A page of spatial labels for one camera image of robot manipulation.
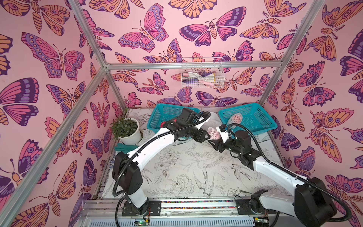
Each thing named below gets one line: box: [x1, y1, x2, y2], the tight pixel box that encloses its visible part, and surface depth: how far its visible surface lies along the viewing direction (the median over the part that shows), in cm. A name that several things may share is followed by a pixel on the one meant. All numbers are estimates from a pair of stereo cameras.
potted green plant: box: [110, 107, 142, 145], surface depth 89 cm
